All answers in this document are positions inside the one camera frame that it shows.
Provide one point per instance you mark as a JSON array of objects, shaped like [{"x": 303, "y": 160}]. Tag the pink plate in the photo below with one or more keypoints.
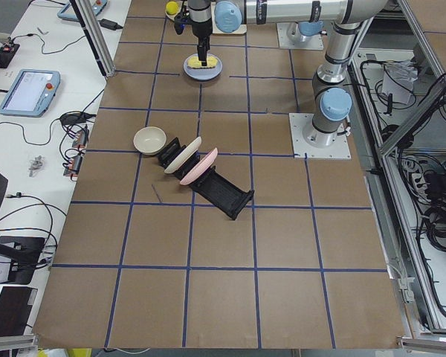
[{"x": 198, "y": 170}]

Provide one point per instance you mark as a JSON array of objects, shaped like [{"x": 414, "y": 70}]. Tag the cream plate in rack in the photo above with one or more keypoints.
[{"x": 182, "y": 157}]

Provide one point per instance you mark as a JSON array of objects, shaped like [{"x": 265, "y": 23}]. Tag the aluminium frame post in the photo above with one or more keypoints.
[{"x": 94, "y": 36}]

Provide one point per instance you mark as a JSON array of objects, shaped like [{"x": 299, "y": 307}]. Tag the cream round plate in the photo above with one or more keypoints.
[{"x": 171, "y": 16}]

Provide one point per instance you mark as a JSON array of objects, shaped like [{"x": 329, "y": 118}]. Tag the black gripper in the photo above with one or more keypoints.
[{"x": 201, "y": 30}]

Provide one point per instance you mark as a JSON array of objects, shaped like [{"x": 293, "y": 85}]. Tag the black dish rack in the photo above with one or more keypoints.
[{"x": 213, "y": 187}]

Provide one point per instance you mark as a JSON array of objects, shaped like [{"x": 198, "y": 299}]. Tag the cream bowl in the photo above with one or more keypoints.
[{"x": 150, "y": 140}]

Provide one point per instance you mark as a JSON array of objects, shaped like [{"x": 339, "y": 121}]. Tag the white rectangular tray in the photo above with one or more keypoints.
[{"x": 241, "y": 30}]

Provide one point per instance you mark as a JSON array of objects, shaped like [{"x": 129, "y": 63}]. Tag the yellow lemon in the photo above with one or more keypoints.
[{"x": 172, "y": 7}]

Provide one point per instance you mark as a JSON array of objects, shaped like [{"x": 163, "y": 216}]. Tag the blue plate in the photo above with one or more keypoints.
[{"x": 203, "y": 74}]

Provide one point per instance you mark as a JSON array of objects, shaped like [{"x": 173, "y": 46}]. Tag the black monitor stand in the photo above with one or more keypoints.
[{"x": 19, "y": 256}]

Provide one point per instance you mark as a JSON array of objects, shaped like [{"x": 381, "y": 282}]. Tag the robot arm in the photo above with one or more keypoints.
[
  {"x": 332, "y": 102},
  {"x": 227, "y": 16}
]

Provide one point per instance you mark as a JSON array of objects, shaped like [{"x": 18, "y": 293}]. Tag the black power adapter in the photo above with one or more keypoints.
[{"x": 111, "y": 25}]

